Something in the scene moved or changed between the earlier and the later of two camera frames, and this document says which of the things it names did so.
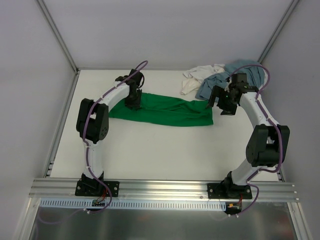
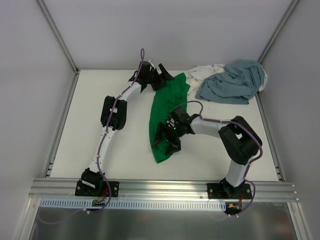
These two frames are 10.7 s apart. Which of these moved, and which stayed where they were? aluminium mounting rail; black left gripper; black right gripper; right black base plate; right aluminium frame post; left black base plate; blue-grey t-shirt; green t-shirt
Moved: black left gripper; green t-shirt; black right gripper
Stayed: right black base plate; blue-grey t-shirt; right aluminium frame post; aluminium mounting rail; left black base plate
